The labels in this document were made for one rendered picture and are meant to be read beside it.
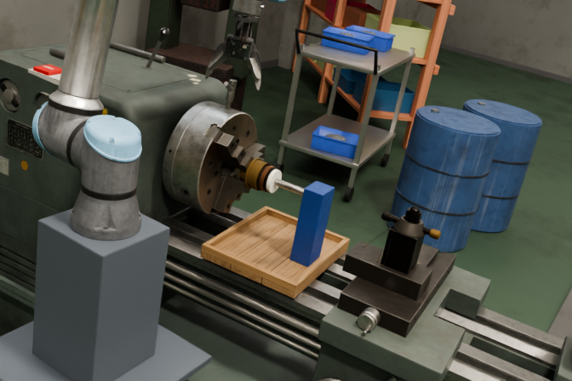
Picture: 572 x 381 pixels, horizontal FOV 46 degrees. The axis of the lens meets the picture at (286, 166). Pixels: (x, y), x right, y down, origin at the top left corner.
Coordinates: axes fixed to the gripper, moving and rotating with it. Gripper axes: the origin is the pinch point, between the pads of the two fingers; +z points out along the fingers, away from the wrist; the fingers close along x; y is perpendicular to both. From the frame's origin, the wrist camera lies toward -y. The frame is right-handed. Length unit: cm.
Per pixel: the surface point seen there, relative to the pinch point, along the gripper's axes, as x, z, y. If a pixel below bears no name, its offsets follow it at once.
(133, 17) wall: -123, 33, -403
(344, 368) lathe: 44, 55, 43
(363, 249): 44, 30, 25
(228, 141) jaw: 2.8, 13.9, 8.9
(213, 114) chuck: -3.4, 9.0, 2.1
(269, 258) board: 20.9, 43.5, 12.6
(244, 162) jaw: 8.2, 19.7, 6.1
